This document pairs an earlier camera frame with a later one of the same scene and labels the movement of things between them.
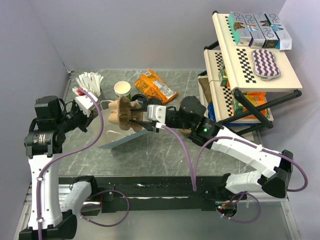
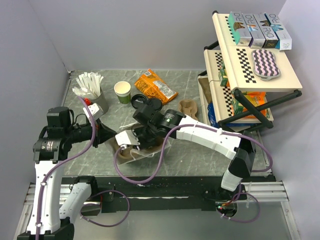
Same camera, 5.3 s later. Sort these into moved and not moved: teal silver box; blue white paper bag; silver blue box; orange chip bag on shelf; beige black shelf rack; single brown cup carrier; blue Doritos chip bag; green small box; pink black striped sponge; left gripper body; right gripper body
Moved: single brown cup carrier; right gripper body; left gripper body; blue white paper bag
Not moved: beige black shelf rack; teal silver box; pink black striped sponge; green small box; blue Doritos chip bag; orange chip bag on shelf; silver blue box
